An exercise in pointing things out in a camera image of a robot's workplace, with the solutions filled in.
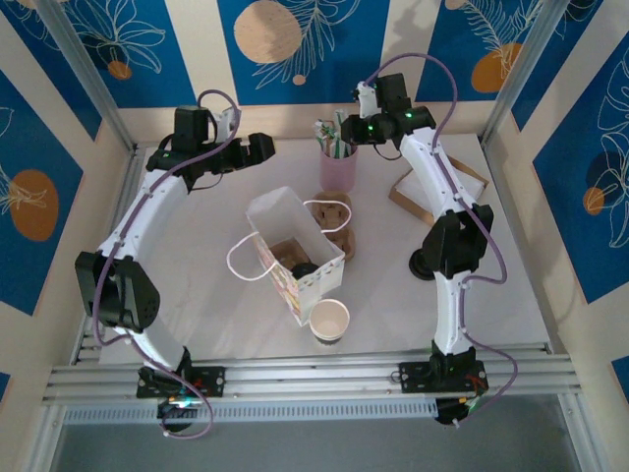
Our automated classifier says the white paper carrier bag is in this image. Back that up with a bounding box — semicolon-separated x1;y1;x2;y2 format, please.
226;185;354;328

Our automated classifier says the black plastic cup lid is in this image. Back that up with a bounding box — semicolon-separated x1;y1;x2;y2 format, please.
410;248;436;282
292;262;320;284

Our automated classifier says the paper coffee cup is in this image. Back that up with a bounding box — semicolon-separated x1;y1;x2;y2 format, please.
308;298;351;348

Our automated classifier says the brown paper stick packet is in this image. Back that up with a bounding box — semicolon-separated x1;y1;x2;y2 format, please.
321;133;358;159

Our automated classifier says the pink cylindrical holder cup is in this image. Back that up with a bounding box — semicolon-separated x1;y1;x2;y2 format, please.
319;145;359;192

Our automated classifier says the brown cardboard napkin tray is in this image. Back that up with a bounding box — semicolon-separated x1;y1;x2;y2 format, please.
387;156;490;227

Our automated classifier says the black controller board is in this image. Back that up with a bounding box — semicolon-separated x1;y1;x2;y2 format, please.
156;392;200;434
434;395;481;429

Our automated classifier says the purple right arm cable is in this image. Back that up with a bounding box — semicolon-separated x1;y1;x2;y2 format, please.
363;52;520;429

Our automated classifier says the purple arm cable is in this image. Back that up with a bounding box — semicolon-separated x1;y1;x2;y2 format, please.
363;52;520;429
92;89;242;442

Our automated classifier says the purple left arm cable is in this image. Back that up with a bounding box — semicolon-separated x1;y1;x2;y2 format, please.
92;89;242;442

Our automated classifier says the aluminium frame post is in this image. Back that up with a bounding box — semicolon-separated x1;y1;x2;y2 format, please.
36;0;139;153
481;0;566;148

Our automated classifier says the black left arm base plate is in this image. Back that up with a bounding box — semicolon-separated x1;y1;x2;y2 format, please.
136;366;227;399

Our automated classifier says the aluminium front rail frame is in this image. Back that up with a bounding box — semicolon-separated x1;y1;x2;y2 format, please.
41;341;576;409

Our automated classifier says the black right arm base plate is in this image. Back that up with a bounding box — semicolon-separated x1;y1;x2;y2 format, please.
398;361;488;394

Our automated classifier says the grey slotted cable duct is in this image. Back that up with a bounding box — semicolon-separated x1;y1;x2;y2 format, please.
63;396;438;425

